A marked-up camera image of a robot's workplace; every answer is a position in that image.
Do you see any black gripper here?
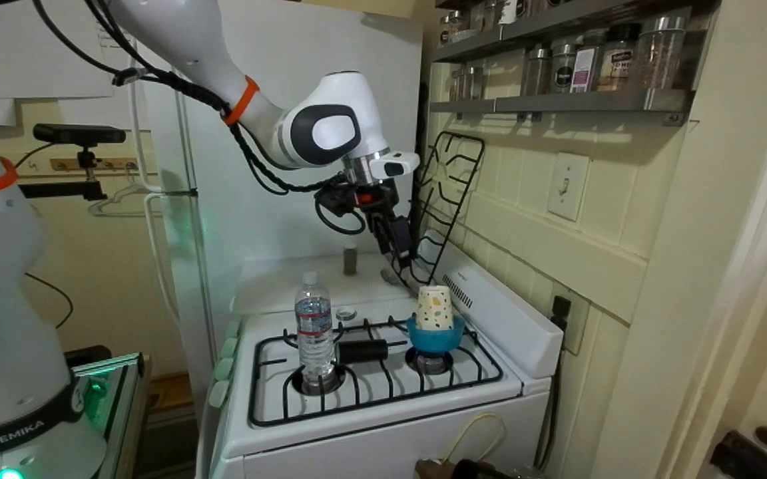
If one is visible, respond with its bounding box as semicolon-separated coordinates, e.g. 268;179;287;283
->
358;179;422;270

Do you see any black bottle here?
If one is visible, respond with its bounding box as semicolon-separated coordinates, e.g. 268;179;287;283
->
339;338;392;364

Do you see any clear plastic water bottle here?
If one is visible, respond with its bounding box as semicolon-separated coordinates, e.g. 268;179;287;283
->
292;270;339;395

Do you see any patterned paper cup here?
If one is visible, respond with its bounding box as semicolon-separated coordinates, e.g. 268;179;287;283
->
414;283;457;335

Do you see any blue bowl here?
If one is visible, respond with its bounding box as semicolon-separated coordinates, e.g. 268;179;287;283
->
406;314;469;356

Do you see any black upright stove grate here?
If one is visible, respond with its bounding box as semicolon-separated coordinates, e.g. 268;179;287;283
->
408;129;491;288

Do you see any black flat stove grate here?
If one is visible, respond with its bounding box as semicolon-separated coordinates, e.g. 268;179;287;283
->
248;320;505;428

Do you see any squat glass spice jar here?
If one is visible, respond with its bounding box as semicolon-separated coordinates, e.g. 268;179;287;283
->
447;61;491;103

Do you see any white gas stove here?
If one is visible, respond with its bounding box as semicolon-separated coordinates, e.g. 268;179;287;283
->
192;242;567;479

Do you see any white refrigerator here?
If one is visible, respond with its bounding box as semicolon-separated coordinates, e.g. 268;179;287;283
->
146;0;427;356

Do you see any grey spice shelf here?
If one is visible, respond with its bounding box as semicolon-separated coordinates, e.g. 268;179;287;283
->
427;86;697;125
431;0;725;64

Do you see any small clear spice jar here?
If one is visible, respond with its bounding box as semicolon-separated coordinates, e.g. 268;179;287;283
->
521;44;555;98

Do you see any small dark spice jar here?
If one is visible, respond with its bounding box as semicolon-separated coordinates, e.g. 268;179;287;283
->
547;38;576;96

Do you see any white label spice jar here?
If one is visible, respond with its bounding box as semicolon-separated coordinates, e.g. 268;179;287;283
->
567;32;603;96

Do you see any brown spice jar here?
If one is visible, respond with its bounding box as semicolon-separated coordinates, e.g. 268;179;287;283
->
596;21;645;96

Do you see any large clear spice jar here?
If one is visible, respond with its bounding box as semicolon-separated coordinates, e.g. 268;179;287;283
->
643;9;696;115

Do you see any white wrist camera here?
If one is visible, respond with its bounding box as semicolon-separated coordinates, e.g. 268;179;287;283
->
360;147;424;185

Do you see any black plug with cable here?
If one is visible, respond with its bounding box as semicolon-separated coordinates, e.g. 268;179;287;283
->
529;292;576;473

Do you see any white light switch plate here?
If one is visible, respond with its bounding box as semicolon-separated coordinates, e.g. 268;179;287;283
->
547;153;591;223

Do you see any white wall outlet plate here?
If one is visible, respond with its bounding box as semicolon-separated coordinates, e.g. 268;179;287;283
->
563;296;595;356

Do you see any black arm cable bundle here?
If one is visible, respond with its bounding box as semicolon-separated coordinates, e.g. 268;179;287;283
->
33;0;378;237

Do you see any aluminium robot stand frame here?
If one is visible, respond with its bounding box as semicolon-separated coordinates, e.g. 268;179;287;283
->
62;348;153;479

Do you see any thin black wall cable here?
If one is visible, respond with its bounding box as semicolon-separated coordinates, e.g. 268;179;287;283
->
25;270;77;334

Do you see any black stereo camera on mount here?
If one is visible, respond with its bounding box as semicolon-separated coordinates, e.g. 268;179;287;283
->
19;123;130;206

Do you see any white wall panel box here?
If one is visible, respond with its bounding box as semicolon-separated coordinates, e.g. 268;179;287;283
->
0;21;158;222

